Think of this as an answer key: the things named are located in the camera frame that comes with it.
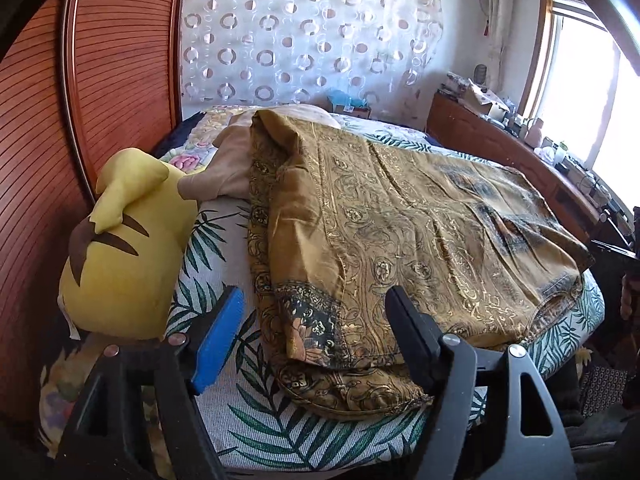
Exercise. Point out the dark oval object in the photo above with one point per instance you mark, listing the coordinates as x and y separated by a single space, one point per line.
480 73

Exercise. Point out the white window curtain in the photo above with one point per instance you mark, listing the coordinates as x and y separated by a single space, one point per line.
500 20

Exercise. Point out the dark patterned cloth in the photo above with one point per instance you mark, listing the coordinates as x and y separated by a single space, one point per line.
605 385

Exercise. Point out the bed with palm-leaf sheet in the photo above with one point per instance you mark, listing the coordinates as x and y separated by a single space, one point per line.
280 440

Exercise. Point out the pink bottle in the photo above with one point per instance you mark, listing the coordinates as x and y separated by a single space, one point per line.
535 132

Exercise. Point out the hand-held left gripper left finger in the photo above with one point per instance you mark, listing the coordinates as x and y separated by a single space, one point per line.
215 340

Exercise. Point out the small labelled cardboard box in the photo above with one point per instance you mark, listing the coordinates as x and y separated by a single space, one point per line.
352 111

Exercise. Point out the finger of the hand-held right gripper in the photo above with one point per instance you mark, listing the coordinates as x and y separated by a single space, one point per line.
617 250

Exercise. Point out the circle-patterned sheer curtain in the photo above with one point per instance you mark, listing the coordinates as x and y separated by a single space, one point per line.
300 35

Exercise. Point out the yellow plush toy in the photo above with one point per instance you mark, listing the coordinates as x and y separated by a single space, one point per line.
125 270

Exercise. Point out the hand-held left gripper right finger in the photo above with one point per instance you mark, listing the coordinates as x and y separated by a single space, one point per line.
415 345

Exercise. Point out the blue plastic bag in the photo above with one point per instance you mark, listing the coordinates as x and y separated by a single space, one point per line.
345 98

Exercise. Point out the open cardboard box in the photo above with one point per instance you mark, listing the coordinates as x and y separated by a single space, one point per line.
487 105

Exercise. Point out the floral blanket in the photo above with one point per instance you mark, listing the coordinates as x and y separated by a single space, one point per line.
192 160

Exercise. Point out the wooden sideboard cabinet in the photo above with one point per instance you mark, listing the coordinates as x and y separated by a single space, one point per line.
480 130

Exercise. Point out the golden patterned garment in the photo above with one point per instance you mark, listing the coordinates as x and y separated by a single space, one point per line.
400 220

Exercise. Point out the wooden louvered wardrobe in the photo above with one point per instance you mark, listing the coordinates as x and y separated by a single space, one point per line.
100 85

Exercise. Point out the patterned storage box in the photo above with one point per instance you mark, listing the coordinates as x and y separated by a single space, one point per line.
457 85

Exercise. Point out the wooden-framed window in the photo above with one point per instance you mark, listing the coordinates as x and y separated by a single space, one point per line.
590 110

